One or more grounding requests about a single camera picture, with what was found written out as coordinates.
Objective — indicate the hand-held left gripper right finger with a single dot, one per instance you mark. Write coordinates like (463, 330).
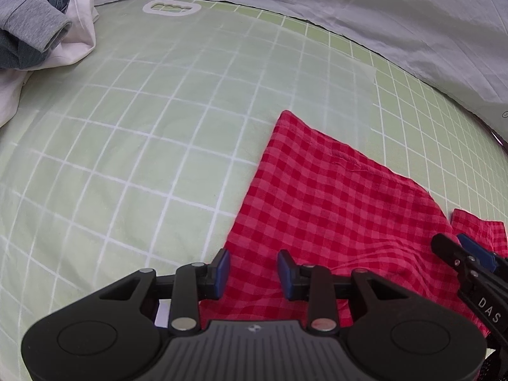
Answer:
(285, 276)

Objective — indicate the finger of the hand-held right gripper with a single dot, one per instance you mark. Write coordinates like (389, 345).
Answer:
(456, 260)
(478, 252)

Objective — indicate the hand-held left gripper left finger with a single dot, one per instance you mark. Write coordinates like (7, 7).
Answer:
(222, 276)

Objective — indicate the red checked shorts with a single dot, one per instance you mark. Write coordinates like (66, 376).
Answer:
(337, 206)

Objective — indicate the green grid mat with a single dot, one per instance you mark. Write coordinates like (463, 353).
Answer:
(119, 166)

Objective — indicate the grey printed sheet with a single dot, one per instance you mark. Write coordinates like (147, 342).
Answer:
(357, 8)

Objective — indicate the white garment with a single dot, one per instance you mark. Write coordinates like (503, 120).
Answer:
(77, 31)

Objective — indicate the dark blue garment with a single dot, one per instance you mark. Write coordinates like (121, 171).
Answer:
(20, 53)

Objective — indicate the grey sweatshirt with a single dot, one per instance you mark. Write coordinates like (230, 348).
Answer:
(31, 12)

